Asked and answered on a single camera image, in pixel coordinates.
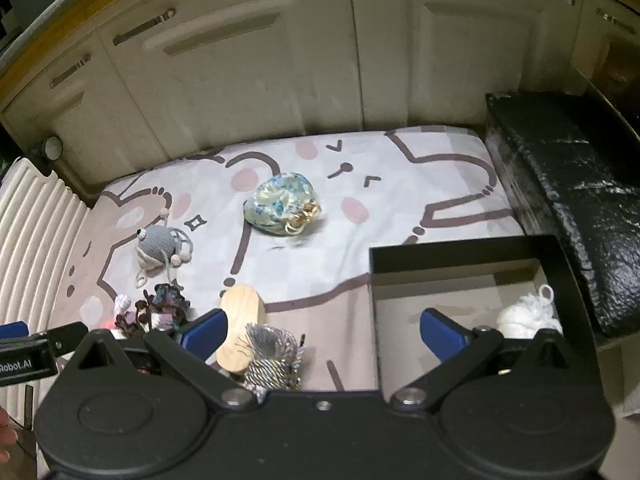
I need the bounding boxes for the cream cabinet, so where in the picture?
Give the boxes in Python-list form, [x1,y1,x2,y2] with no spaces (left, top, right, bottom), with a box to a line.
[0,0,640,201]

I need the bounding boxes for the black cardboard box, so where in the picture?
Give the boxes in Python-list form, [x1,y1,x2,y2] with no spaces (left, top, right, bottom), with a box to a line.
[369,234,603,401]

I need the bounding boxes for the printed blanket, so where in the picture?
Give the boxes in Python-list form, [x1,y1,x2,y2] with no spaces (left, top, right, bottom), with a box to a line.
[50,127,526,393]

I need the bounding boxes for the person's left hand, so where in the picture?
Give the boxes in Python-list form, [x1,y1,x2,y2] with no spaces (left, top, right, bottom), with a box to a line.
[0,406,18,448]

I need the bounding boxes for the silver tassel pouch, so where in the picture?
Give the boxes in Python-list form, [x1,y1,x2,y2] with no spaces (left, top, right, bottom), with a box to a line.
[242,323,307,403]

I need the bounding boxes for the floral satin drawstring pouch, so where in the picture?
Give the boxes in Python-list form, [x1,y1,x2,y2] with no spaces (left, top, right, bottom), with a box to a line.
[243,171,323,237]

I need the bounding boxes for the black padded bench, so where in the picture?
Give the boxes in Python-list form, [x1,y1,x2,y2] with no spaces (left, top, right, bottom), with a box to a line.
[484,91,640,338]

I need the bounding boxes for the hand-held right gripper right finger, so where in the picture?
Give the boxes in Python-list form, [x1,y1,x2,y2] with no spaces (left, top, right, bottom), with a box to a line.
[390,308,576,412]

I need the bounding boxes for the oval wooden block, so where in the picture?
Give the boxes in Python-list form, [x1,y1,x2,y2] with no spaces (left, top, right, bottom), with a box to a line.
[216,284,267,373]

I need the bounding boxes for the dark purple crochet toy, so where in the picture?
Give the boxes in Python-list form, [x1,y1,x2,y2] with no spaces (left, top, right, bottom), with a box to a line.
[131,284,192,333]

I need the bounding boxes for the grey crochet mouse toy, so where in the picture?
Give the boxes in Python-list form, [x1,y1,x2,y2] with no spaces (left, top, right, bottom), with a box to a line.
[134,207,193,288]

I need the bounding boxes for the white yarn ball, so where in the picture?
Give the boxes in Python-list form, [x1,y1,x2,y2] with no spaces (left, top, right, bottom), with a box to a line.
[496,285,563,339]

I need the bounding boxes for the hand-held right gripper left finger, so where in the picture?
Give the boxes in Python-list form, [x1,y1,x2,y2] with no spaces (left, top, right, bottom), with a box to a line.
[74,308,257,413]

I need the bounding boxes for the white ribbed panel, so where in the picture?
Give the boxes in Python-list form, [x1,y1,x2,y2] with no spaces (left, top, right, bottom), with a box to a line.
[0,157,91,411]

